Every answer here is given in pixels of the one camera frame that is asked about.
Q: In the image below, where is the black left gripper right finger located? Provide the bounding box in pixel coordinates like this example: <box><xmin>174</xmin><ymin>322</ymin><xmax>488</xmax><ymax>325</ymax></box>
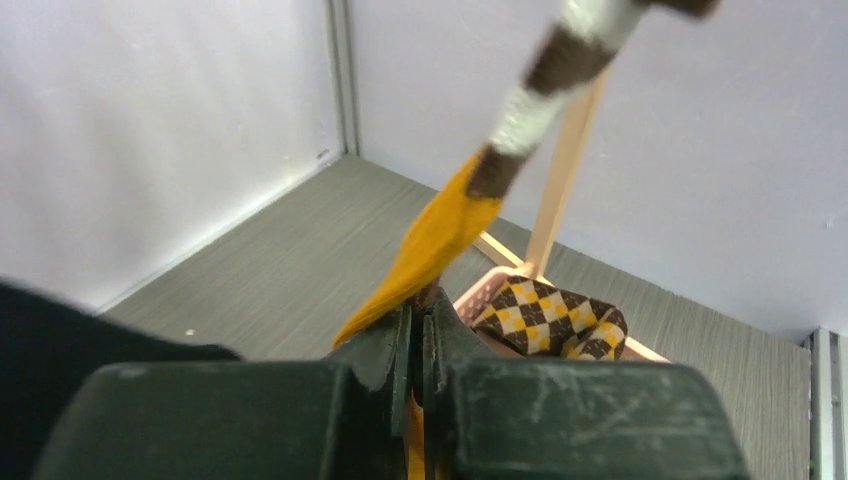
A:
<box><xmin>422</xmin><ymin>292</ymin><xmax>750</xmax><ymax>479</ymax></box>

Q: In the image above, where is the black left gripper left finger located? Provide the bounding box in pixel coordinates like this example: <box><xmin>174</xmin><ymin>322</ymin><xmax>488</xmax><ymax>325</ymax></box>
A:
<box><xmin>33</xmin><ymin>307</ymin><xmax>411</xmax><ymax>479</ymax></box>

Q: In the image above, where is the black sock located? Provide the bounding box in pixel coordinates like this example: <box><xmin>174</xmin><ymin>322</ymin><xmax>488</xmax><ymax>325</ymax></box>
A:
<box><xmin>1</xmin><ymin>284</ymin><xmax>239</xmax><ymax>479</ymax></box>

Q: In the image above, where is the brown yellow argyle sock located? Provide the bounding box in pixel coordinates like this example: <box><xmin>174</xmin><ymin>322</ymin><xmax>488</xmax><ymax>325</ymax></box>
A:
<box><xmin>468</xmin><ymin>276</ymin><xmax>628</xmax><ymax>360</ymax></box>

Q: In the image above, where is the pink laundry basket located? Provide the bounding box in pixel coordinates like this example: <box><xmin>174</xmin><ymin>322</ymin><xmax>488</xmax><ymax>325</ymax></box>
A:
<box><xmin>453</xmin><ymin>264</ymin><xmax>669</xmax><ymax>363</ymax></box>

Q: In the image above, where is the wooden clothes rack frame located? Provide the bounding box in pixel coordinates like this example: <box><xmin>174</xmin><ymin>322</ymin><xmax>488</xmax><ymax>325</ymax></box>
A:
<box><xmin>474</xmin><ymin>69</ymin><xmax>610</xmax><ymax>281</ymax></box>

